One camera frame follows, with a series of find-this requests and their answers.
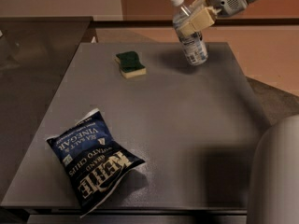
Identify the blue potato chips bag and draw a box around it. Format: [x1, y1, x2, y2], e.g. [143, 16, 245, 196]
[47, 108, 144, 216]

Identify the clear plastic water bottle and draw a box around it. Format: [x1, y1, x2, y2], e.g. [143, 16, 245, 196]
[170, 0, 208, 65]

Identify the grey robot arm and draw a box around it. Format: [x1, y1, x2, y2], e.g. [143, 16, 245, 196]
[178, 0, 299, 224]

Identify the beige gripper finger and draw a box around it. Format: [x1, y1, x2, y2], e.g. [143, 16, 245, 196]
[178, 7, 217, 36]
[190, 0, 208, 8]

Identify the green and yellow sponge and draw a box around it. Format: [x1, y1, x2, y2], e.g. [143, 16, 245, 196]
[115, 51, 147, 78]

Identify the dark side table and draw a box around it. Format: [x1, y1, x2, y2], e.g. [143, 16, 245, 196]
[0, 18, 90, 201]

